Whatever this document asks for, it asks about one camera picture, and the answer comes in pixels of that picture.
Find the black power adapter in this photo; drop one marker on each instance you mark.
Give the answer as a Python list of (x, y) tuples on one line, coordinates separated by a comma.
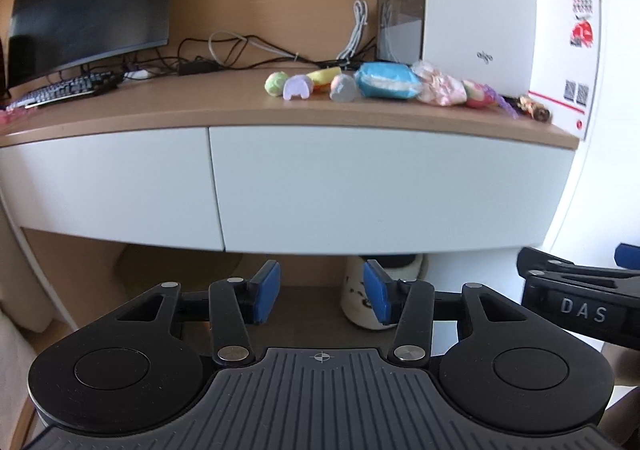
[(197, 67)]

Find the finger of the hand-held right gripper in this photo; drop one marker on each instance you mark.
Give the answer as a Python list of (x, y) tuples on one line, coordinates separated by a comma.
[(565, 266), (630, 256)]

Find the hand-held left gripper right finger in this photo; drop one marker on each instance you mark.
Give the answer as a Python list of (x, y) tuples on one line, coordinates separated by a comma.
[(380, 292)]

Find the grey toy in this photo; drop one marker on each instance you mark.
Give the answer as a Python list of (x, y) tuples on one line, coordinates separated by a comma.
[(344, 91)]

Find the white mouse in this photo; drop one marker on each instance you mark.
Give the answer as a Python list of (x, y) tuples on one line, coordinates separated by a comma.
[(137, 74)]

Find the narrow white desk drawer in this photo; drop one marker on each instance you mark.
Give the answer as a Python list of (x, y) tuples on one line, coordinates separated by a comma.
[(110, 185)]

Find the pink lace pouch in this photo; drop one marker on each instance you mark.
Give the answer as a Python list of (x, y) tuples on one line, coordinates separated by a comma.
[(440, 87)]

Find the blue packet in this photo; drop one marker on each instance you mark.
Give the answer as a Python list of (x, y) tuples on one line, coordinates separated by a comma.
[(385, 75)]

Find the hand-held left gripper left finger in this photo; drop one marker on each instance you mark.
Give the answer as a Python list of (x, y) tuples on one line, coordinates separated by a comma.
[(265, 290)]

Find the black computer monitor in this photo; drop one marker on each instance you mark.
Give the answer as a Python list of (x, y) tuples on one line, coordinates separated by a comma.
[(90, 0)]

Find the black keyboard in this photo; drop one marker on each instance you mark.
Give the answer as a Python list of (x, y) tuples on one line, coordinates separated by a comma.
[(60, 89)]

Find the green ball toy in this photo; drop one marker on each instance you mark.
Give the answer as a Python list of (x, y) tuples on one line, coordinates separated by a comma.
[(275, 85)]

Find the lavender toy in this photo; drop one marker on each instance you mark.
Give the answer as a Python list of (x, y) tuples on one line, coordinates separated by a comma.
[(297, 89)]

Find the white wall poster red print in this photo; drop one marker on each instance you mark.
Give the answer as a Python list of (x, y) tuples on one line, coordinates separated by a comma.
[(560, 65)]

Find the white bear-face trash bin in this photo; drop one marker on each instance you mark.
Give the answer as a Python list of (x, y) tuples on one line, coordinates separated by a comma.
[(354, 312)]

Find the person's right forearm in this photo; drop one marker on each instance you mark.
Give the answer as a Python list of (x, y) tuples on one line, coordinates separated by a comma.
[(625, 410)]

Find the pink plush toy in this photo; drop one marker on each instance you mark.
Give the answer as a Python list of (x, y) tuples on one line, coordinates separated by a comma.
[(475, 97)]

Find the wide white desk drawer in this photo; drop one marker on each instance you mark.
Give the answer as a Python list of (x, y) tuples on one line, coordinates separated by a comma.
[(390, 190)]

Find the yellow toy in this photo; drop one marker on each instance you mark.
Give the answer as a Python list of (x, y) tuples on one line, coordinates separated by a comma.
[(325, 76)]

